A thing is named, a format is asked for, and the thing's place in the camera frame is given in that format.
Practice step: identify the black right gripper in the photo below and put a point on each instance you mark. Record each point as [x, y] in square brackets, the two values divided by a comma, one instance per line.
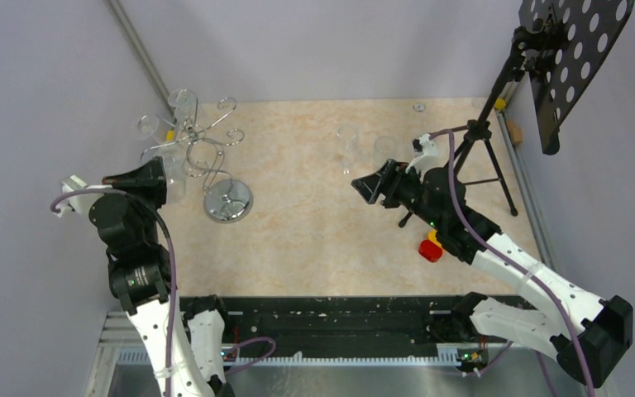
[387, 181]

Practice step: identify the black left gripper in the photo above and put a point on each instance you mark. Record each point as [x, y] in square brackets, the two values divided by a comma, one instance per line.
[150, 176]

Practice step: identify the cut pattern stemmed glass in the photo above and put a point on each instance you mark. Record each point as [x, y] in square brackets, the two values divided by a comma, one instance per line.
[384, 148]

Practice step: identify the clear plain wine glass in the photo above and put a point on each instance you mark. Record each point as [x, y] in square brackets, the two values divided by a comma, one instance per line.
[347, 135]

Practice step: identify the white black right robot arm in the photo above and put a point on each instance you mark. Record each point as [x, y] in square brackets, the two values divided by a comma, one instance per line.
[586, 335]

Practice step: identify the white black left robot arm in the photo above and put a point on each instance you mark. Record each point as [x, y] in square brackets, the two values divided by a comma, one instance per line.
[141, 274]

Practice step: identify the chrome wine glass rack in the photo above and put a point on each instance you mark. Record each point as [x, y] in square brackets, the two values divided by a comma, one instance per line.
[226, 199]

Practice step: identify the red toy block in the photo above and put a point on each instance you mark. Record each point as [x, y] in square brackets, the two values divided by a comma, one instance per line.
[430, 251]

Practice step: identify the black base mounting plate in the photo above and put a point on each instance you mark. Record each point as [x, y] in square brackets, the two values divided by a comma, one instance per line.
[345, 327]

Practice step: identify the black tripod stand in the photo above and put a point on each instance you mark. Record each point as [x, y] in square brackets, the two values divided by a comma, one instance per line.
[487, 126]

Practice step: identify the black perforated stand plate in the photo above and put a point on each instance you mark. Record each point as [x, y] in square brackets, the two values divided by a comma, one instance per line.
[570, 42]

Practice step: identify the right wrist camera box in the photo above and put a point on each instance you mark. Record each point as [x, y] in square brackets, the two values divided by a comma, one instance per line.
[426, 154]

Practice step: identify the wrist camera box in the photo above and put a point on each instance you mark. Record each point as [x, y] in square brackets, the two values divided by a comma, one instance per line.
[79, 204]
[426, 154]

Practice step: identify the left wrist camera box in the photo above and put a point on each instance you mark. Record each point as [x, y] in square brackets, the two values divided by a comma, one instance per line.
[79, 204]

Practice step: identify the white cable duct strip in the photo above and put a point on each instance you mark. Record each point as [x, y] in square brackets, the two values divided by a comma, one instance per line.
[445, 357]

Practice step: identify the aluminium corner frame post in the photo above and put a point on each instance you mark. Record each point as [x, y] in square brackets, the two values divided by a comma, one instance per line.
[141, 54]

